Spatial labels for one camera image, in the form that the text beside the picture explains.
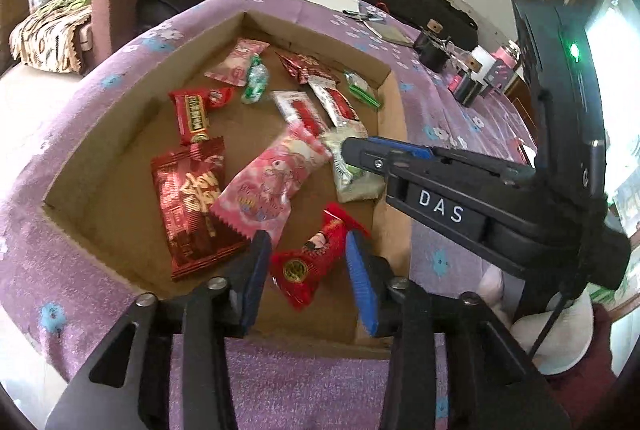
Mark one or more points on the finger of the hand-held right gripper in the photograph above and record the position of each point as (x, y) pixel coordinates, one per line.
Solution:
(415, 152)
(440, 205)

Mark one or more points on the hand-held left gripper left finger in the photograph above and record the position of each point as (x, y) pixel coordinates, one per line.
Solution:
(257, 280)

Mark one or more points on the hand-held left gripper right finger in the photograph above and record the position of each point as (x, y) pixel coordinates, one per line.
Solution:
(360, 280)

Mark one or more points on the red packet with gold coin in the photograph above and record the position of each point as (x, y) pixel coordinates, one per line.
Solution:
(310, 265)

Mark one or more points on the white green snack packet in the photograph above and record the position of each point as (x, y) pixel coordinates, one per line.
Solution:
(357, 185)

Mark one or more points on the large pink snack packet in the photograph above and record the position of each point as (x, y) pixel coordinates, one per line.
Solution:
(265, 187)

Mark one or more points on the large red snack packet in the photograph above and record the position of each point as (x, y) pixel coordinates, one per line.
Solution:
(187, 210)

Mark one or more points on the white red snack packet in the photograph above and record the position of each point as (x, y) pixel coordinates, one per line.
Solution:
(300, 110)
(340, 105)

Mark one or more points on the green candy packet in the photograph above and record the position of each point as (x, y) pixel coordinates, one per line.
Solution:
(256, 85)

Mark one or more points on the dark red gold-label packet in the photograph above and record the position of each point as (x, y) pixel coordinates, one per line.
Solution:
(195, 115)

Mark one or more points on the shallow cardboard box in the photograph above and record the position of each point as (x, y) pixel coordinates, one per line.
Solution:
(130, 145)

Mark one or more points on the person's right forearm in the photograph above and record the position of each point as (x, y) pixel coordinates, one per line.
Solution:
(590, 380)

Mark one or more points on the person's right hand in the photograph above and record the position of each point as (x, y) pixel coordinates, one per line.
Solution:
(555, 342)

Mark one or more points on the wooden cabinet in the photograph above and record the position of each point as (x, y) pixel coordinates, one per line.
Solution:
(524, 105)

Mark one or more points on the wooden framed window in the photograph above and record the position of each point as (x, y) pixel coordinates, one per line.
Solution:
(617, 60)

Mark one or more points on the black cup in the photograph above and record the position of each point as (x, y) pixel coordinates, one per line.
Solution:
(432, 52)
(467, 89)

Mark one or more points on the clear green snack packet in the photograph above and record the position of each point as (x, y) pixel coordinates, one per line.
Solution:
(361, 87)

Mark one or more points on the crinkled red snack packet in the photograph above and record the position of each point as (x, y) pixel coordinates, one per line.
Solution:
(305, 66)

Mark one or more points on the bunch of keys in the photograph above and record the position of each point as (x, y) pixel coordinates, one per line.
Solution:
(367, 14)

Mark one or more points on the red bag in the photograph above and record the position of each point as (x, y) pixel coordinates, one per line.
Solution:
(382, 6)

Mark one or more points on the small pink snack packet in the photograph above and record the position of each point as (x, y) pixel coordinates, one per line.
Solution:
(232, 65)

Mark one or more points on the brown patterned blanket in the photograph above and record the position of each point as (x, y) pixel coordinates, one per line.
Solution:
(45, 30)

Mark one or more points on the green bamboo wall sticker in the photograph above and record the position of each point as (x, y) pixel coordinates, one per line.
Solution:
(604, 295)

